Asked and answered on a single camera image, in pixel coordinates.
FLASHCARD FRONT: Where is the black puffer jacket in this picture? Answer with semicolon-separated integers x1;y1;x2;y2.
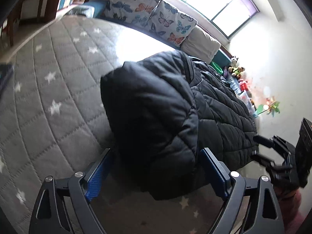
100;50;259;200

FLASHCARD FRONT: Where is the pink sleeved right forearm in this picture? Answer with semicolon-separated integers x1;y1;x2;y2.
273;186;305;233

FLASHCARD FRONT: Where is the green pinwheel toy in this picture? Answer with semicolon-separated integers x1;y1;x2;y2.
255;96;280;117

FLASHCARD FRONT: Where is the grey star quilted mattress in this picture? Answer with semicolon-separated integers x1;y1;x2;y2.
1;16;222;233

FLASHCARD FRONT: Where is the plush toys pile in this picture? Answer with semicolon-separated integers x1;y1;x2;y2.
227;56;245;79

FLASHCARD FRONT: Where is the green plastic basin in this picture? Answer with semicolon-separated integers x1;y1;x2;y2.
210;61;223;75

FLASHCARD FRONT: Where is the beige plain pillow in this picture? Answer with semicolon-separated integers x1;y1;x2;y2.
181;25;221;64

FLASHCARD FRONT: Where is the right butterfly pillow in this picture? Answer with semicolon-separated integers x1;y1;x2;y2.
148;0;197;47

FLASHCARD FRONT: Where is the butterfly pillow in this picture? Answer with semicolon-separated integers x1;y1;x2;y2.
102;0;160;28
148;0;197;47

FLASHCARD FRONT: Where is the left butterfly pillow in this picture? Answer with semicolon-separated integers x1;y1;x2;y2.
102;0;160;28

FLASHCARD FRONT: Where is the wooden desk table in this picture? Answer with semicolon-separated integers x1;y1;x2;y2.
4;0;59;47

